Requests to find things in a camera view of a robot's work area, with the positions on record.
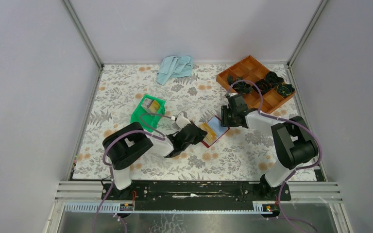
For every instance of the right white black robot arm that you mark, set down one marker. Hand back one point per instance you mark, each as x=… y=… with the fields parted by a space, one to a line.
x=294 y=143

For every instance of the dark rolled sock left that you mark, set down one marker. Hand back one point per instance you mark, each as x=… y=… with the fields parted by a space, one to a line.
x=239 y=87

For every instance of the dark rolled sock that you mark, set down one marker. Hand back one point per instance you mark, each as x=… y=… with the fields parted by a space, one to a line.
x=273 y=79
x=285 y=90
x=239 y=87
x=263 y=86

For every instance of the light blue cloth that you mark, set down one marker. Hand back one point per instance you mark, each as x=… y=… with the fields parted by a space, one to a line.
x=175 y=67

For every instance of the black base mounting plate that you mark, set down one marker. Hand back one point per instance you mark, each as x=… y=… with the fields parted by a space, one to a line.
x=198 y=196

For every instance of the dark rolled sock right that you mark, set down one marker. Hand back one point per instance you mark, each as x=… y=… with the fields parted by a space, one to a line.
x=285 y=90

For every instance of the dark rolled sock middle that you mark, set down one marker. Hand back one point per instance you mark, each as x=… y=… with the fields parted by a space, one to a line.
x=263 y=86

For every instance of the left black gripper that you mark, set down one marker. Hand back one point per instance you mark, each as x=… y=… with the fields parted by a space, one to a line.
x=198 y=136

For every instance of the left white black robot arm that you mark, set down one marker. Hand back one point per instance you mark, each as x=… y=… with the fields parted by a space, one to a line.
x=126 y=146

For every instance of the dark rolled sock top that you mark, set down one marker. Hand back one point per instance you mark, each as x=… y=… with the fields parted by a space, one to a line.
x=273 y=79

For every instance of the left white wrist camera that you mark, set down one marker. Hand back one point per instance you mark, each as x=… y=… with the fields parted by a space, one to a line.
x=181 y=119

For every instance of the red leather card holder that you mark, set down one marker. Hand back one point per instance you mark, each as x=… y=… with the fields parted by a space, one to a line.
x=215 y=124

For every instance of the orange compartment tray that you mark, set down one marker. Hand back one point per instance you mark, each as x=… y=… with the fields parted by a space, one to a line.
x=251 y=71

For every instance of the green plastic bin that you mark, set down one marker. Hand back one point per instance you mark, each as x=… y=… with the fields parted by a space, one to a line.
x=148 y=120

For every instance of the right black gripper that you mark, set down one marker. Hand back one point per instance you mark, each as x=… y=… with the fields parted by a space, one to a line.
x=225 y=110

